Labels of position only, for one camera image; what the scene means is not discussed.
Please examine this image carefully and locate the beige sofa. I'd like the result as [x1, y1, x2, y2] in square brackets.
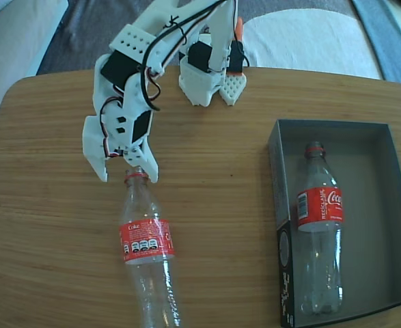
[0, 0, 70, 158]

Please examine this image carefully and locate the grey cardboard box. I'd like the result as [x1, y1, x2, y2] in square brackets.
[267, 118, 401, 328]

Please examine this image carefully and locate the clear bottle Coca-Cola logo label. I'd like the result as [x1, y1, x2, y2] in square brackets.
[296, 141, 345, 315]

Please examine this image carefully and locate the white cloth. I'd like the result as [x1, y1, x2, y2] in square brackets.
[243, 8, 382, 81]

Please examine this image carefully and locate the orange black clamp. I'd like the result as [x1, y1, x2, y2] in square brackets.
[226, 16, 249, 77]

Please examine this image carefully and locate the grey rug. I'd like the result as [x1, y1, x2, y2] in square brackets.
[36, 0, 358, 77]

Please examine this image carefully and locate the clear bottle Coke nutrition label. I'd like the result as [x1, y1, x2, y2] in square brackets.
[119, 166, 182, 328]

